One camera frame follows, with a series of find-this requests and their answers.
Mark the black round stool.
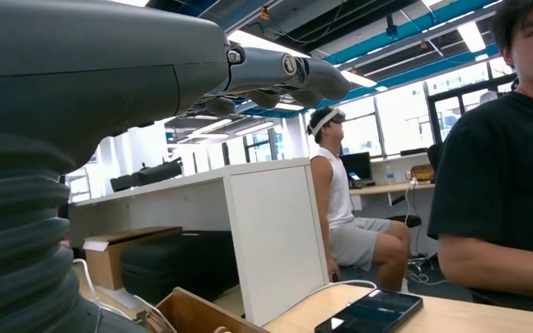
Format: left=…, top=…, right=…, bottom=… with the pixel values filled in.
left=386, top=214, right=423, bottom=230

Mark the black equipment unit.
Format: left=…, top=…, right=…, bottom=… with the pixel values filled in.
left=110, top=158, right=184, bottom=193

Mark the black computer monitor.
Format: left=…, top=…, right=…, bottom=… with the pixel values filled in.
left=339, top=151, right=373, bottom=182

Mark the wooden card organizer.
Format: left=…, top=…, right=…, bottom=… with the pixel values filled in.
left=149, top=287, right=270, bottom=333

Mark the person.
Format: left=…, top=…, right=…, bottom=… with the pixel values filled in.
left=427, top=0, right=533, bottom=316
left=307, top=106, right=412, bottom=293

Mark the black smartphone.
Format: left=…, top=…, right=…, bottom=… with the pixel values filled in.
left=314, top=288, right=425, bottom=333

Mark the white phone charging cable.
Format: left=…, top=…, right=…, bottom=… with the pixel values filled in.
left=294, top=279, right=379, bottom=305

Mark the brown cardboard box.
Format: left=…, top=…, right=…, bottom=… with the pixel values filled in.
left=82, top=225, right=184, bottom=291

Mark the black office chair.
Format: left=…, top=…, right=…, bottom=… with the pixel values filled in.
left=427, top=142, right=444, bottom=176

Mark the white VR headset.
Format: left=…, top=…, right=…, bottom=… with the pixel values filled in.
left=309, top=108, right=346, bottom=137

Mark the black carrying case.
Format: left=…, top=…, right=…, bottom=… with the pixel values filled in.
left=120, top=230, right=240, bottom=305

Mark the white cabinet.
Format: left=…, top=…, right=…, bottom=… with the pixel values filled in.
left=67, top=157, right=331, bottom=327

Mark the wooden office desk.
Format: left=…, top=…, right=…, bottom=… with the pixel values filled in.
left=349, top=181, right=435, bottom=196

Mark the yellow box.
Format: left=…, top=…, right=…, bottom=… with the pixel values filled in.
left=406, top=164, right=435, bottom=185

